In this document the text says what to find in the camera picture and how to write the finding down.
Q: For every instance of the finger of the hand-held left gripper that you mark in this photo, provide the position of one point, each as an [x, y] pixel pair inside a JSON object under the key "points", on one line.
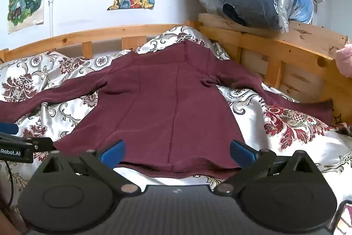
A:
{"points": [[41, 143], [9, 129]]}

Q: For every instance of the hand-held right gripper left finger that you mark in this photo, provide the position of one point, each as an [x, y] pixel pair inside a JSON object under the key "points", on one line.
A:
{"points": [[113, 153]]}

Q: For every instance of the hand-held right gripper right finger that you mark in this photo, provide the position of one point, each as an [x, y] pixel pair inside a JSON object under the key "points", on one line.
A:
{"points": [[242, 153]]}

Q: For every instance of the maroon sweater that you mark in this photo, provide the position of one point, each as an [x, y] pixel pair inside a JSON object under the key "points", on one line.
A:
{"points": [[165, 113]]}

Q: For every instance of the floral satin blanket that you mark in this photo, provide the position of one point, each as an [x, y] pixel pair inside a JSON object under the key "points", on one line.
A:
{"points": [[297, 125]]}

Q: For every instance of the smartphone with lit screen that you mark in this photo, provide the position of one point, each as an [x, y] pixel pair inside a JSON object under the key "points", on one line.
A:
{"points": [[343, 220]]}

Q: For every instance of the rough wooden plank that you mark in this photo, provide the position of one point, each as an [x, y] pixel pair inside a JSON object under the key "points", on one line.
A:
{"points": [[275, 28]]}

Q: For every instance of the pink plush toy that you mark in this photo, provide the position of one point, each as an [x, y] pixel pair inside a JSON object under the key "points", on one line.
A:
{"points": [[345, 60]]}

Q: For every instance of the wooden bed frame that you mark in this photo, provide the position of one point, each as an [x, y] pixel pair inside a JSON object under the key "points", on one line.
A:
{"points": [[110, 32]]}

